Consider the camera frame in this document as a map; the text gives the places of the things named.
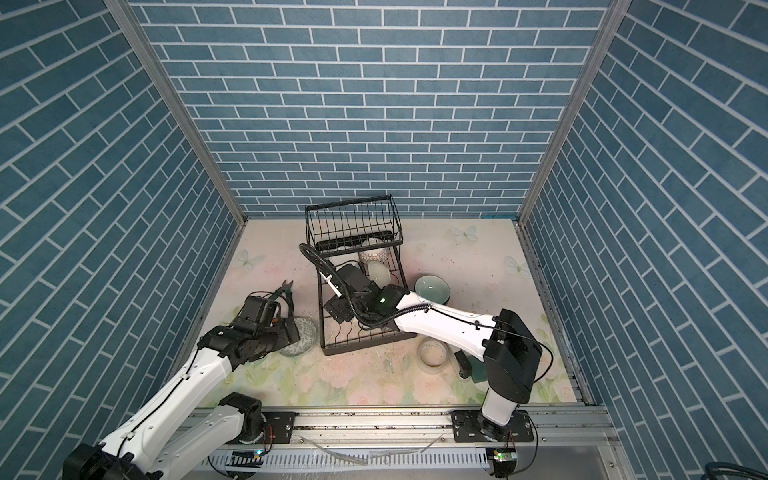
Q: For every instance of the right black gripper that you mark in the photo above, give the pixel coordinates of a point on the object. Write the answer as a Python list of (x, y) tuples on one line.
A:
[(335, 307)]

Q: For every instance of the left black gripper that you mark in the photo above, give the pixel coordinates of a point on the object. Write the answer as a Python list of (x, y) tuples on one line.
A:
[(285, 337)]

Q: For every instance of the cream ceramic bowl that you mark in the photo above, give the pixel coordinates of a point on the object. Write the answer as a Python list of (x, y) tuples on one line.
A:
[(379, 273)]

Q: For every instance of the green rimmed striped bowl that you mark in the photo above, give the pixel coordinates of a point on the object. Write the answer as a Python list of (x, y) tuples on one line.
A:
[(308, 336)]

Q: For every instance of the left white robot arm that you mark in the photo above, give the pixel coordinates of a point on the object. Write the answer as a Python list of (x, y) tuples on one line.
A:
[(148, 446)]

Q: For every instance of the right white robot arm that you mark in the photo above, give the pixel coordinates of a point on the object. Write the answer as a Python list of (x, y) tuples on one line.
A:
[(502, 342)]

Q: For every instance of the left controller board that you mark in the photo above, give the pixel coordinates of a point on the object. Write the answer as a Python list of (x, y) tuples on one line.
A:
[(240, 459)]

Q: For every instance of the controller board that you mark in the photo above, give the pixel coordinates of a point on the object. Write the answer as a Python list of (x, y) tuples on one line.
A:
[(502, 461), (240, 459)]

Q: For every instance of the green sponge pad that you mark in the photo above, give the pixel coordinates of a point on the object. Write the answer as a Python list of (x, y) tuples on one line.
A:
[(478, 371)]

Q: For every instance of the right controller board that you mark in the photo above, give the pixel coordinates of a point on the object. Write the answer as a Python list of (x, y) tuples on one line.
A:
[(502, 461)]

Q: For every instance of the black wire dish rack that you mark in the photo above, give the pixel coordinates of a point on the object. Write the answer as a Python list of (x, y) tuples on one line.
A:
[(336, 230)]

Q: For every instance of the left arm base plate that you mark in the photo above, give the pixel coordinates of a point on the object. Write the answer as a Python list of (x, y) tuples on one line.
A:
[(278, 427)]

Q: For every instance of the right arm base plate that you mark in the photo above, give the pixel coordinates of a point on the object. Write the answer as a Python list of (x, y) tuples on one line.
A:
[(469, 426)]

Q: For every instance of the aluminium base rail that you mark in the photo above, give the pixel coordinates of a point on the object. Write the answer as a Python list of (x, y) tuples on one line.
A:
[(564, 435)]

